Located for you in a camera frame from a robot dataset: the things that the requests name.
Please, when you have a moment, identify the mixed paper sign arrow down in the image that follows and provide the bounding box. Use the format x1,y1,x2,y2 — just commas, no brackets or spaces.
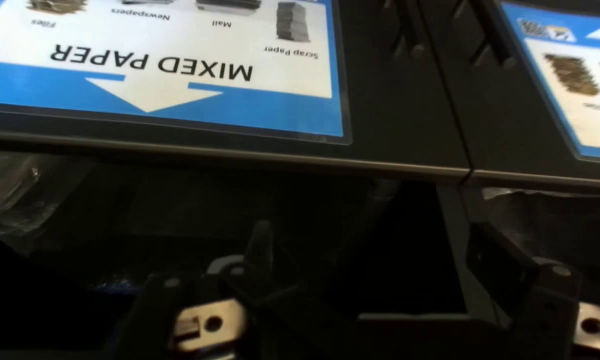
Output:
497,0,600,166

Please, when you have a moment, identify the bin panel with down-arrow sign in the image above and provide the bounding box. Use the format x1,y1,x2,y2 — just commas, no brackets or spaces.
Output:
417,0,600,193

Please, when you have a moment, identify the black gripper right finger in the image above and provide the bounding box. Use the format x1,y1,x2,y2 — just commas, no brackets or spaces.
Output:
465,223,600,360

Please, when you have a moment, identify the grey plastic bin liner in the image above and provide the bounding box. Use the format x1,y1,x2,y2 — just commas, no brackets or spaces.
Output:
0,148,102,258
483,187,600,268

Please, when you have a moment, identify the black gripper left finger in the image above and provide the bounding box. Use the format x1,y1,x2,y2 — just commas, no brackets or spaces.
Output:
109,218,282,360

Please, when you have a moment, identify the black recycling bin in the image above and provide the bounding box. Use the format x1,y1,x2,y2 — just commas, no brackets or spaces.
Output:
0,0,476,187

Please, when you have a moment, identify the mixed paper sign arrow up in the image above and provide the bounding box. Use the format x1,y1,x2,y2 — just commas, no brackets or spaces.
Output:
0,0,353,145

